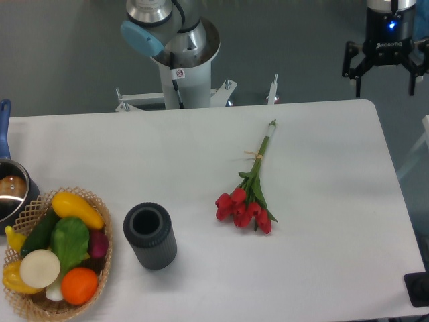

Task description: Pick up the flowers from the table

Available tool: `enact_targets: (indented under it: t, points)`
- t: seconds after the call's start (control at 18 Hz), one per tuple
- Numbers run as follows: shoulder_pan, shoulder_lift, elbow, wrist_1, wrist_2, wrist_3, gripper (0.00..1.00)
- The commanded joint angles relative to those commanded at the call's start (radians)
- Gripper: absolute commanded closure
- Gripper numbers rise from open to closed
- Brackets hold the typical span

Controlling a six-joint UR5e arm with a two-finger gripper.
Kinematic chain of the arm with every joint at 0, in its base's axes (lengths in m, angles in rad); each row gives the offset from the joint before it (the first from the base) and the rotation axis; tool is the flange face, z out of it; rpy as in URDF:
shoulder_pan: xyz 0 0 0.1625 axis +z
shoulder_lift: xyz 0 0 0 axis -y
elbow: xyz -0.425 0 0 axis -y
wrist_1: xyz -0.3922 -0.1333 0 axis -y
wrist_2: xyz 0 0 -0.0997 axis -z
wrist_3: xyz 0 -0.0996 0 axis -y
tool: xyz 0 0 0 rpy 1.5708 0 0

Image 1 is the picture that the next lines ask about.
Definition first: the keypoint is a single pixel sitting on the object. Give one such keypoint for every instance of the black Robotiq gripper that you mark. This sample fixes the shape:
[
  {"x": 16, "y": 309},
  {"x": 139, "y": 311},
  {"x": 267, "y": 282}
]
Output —
[{"x": 388, "y": 37}]

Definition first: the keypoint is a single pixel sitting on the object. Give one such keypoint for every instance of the red tulip bouquet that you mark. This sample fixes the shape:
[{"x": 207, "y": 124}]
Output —
[{"x": 246, "y": 203}]

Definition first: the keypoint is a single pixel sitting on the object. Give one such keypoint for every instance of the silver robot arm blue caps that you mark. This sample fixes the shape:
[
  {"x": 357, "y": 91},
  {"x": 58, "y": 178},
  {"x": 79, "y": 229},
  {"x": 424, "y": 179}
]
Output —
[{"x": 152, "y": 25}]

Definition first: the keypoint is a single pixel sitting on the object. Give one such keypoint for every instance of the blue plastic bag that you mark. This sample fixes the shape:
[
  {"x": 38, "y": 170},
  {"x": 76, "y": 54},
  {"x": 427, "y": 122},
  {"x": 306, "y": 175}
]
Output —
[{"x": 421, "y": 20}]

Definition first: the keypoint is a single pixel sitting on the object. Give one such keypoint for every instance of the black device at table edge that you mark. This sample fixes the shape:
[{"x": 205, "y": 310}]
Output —
[{"x": 417, "y": 288}]

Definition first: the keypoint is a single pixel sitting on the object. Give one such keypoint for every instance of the dark grey ribbed vase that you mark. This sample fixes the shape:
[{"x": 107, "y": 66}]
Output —
[{"x": 148, "y": 229}]

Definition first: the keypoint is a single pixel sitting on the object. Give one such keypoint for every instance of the purple red onion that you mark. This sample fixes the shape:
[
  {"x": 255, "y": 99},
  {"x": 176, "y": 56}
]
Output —
[{"x": 98, "y": 244}]

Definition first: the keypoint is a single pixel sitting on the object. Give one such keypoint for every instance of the yellow squash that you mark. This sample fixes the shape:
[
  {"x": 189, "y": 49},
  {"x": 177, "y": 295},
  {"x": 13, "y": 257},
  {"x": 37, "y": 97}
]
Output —
[{"x": 66, "y": 204}]

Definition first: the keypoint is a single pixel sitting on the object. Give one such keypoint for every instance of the green lettuce leaf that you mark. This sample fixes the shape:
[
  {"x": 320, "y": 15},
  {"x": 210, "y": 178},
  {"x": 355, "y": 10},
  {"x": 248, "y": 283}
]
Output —
[{"x": 69, "y": 241}]

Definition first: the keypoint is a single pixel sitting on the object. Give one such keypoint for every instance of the orange fruit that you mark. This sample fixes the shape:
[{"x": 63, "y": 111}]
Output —
[{"x": 79, "y": 285}]

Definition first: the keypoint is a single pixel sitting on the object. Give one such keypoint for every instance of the woven wicker basket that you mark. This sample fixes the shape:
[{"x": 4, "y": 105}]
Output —
[{"x": 36, "y": 307}]

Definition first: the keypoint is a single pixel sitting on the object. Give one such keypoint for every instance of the green cucumber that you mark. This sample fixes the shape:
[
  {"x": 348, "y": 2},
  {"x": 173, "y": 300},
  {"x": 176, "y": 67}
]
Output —
[{"x": 40, "y": 236}]

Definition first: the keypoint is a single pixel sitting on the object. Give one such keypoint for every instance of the white round onion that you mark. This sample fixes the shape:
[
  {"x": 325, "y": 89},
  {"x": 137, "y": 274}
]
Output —
[{"x": 40, "y": 268}]

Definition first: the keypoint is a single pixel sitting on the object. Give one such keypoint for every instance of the yellow bell pepper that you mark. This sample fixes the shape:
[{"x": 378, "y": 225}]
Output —
[{"x": 13, "y": 281}]

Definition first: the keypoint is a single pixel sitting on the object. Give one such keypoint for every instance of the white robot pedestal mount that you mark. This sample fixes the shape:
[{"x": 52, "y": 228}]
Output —
[{"x": 182, "y": 88}]

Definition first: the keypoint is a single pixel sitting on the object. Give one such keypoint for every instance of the blue handled saucepan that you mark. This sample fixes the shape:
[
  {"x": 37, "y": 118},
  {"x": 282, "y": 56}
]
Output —
[{"x": 17, "y": 187}]

